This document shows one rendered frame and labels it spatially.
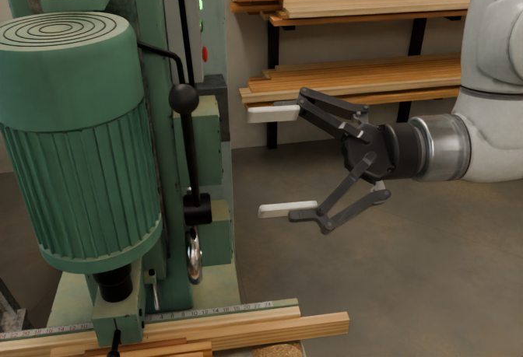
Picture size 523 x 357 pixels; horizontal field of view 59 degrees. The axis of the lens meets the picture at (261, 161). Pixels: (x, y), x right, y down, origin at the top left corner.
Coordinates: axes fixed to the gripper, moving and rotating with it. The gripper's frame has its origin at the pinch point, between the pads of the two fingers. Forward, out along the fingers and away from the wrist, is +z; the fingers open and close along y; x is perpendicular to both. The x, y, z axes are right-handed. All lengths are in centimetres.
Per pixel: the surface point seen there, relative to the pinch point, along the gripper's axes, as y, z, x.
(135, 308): -13.1, 19.8, -24.4
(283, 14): 142, -40, -130
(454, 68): 134, -155, -174
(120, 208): -3.3, 18.4, -4.3
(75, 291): -2, 40, -65
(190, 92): 4.8, 8.3, 9.5
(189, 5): 34.7, 7.7, -8.6
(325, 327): -18.5, -13.4, -37.6
